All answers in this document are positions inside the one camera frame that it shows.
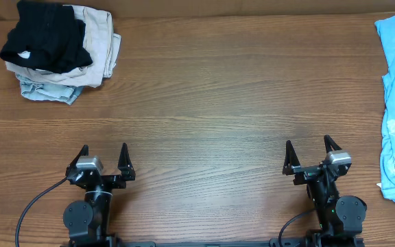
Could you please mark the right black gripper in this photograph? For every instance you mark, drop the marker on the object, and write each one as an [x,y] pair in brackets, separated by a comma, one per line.
[291,161]

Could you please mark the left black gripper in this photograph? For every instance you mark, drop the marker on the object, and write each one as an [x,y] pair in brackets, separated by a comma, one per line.
[125,171]

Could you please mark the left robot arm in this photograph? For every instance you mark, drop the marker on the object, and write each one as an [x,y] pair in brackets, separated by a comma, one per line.
[87,220]

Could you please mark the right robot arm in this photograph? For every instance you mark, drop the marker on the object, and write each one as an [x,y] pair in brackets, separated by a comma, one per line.
[340,217]

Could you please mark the light denim folded garment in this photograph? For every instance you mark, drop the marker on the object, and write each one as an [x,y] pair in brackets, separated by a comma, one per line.
[37,91]

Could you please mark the beige folded garment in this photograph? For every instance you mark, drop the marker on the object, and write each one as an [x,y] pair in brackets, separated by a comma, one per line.
[100,42]

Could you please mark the black folded garment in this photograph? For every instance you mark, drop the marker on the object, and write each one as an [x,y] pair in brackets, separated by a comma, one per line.
[48,37]

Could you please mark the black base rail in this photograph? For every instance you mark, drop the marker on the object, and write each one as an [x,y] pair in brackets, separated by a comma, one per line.
[211,244]

